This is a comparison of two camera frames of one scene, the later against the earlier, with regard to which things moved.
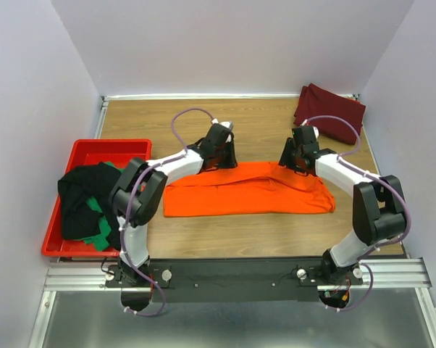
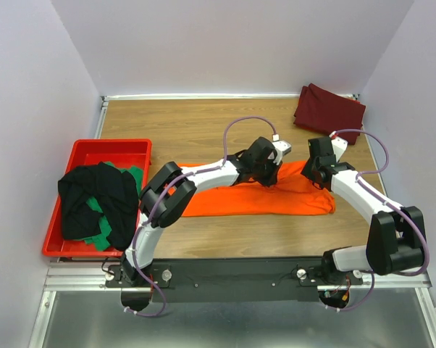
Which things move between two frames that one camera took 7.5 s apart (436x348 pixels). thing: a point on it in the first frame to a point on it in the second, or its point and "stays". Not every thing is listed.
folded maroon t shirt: (313, 100) stays
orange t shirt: (251, 188) stays
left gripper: (224, 156) to (267, 174)
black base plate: (235, 280) stays
